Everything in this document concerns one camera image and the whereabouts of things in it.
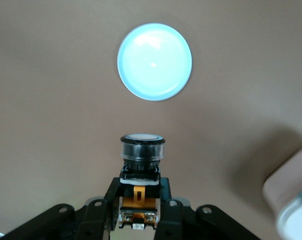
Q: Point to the pink box with white lid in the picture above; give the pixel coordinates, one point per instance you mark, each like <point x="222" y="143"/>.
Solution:
<point x="291" y="190"/>

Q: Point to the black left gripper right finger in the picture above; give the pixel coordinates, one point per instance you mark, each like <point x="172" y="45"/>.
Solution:
<point x="175" y="220"/>

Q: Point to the light blue round plate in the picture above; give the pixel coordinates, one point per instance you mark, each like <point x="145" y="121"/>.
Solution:
<point x="154" y="62"/>

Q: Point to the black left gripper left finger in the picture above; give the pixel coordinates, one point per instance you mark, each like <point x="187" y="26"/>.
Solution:
<point x="95" y="220"/>

